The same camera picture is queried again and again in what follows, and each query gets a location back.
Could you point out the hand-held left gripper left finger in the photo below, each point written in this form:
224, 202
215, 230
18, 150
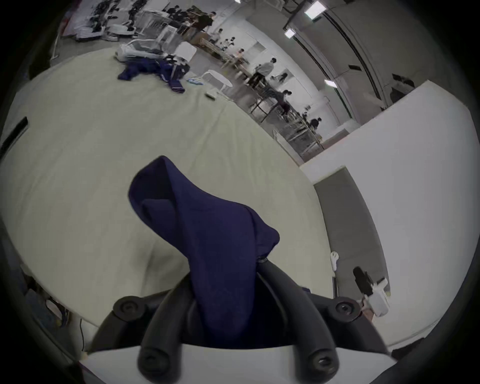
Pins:
165, 318

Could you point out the round white table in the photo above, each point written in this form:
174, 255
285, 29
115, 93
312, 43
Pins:
217, 78

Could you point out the dark blue garment white trim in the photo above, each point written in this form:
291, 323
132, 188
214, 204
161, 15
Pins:
165, 69

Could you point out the bed with pale green sheet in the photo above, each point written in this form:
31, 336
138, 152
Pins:
93, 150

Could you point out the row of tables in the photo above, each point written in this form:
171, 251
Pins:
288, 129

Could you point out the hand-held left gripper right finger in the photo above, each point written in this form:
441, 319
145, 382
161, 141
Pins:
296, 318

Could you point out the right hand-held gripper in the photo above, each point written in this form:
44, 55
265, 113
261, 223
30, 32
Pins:
378, 300

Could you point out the long black flat device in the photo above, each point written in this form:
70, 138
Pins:
15, 132

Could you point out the dark blue shirt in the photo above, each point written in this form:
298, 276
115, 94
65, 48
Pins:
210, 243

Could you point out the group of people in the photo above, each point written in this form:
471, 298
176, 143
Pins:
268, 71

